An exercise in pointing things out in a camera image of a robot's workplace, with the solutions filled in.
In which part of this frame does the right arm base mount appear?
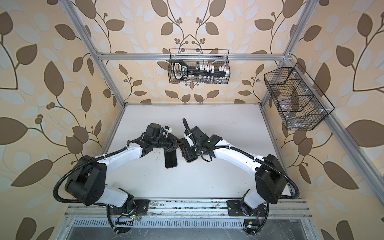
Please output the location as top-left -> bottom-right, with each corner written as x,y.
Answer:
227,200 -> 270,236

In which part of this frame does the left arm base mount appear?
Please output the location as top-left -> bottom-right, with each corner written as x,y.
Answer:
106,200 -> 150,235

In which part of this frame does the back wall wire basket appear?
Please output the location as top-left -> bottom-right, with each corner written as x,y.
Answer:
168,48 -> 231,85

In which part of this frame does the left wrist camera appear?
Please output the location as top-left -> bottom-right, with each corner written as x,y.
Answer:
161,126 -> 173,138

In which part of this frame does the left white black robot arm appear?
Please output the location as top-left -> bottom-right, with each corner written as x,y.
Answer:
65,124 -> 182,213

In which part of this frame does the wall wire basket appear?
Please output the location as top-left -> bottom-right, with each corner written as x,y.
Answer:
168,48 -> 231,85
264,63 -> 335,131

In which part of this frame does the black tool in basket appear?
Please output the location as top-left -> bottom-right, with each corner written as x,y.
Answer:
171,60 -> 231,80

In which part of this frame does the left black corrugated cable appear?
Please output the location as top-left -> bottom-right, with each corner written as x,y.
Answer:
53,145 -> 130,204

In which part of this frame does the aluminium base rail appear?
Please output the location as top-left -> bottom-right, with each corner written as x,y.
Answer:
64,197 -> 313,220

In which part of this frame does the right wall wire basket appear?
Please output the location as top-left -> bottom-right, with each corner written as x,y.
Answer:
264,63 -> 335,131

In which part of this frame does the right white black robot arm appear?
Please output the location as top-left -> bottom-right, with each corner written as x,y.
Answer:
180,127 -> 288,210

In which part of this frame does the black phone on table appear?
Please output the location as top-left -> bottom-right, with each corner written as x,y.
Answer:
165,150 -> 178,169

